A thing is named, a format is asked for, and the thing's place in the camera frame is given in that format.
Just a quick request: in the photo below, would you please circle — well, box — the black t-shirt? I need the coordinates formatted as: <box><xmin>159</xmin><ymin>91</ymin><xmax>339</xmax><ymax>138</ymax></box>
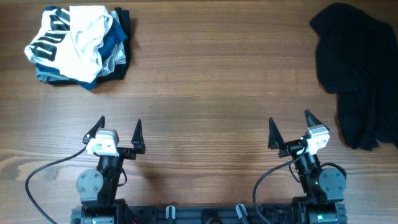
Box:
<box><xmin>310</xmin><ymin>2</ymin><xmax>397</xmax><ymax>151</ymax></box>

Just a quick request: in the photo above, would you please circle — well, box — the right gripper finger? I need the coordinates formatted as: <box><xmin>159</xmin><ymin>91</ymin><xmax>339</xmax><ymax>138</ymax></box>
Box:
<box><xmin>304</xmin><ymin>110</ymin><xmax>329</xmax><ymax>129</ymax></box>
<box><xmin>268</xmin><ymin>117</ymin><xmax>284</xmax><ymax>149</ymax></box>

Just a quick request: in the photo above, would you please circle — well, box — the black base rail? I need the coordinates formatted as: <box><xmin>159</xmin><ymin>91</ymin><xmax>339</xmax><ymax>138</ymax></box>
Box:
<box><xmin>70</xmin><ymin>203</ymin><xmax>348</xmax><ymax>224</ymax></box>

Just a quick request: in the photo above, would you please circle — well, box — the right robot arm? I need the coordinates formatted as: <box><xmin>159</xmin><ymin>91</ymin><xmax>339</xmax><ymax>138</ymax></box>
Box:
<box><xmin>268</xmin><ymin>110</ymin><xmax>346</xmax><ymax>223</ymax></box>

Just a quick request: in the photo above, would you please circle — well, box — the blue folded garment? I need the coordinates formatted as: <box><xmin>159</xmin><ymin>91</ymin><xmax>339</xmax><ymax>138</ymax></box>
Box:
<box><xmin>35</xmin><ymin>6</ymin><xmax>129</xmax><ymax>91</ymax></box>

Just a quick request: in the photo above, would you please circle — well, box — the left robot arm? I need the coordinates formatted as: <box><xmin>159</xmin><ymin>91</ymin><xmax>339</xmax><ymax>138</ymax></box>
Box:
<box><xmin>70</xmin><ymin>116</ymin><xmax>146</xmax><ymax>224</ymax></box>

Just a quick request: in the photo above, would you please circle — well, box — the white black printed shirt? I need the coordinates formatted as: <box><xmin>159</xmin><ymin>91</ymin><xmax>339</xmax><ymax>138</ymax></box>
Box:
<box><xmin>24</xmin><ymin>6</ymin><xmax>113</xmax><ymax>83</ymax></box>

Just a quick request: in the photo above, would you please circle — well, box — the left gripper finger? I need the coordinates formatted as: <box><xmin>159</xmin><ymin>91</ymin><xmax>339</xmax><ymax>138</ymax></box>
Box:
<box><xmin>131</xmin><ymin>119</ymin><xmax>146</xmax><ymax>154</ymax></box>
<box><xmin>82</xmin><ymin>116</ymin><xmax>105</xmax><ymax>144</ymax></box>

